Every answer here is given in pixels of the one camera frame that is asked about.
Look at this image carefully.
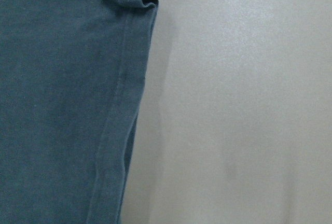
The black graphic t-shirt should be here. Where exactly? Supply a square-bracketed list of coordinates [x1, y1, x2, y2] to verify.
[1, 0, 159, 223]

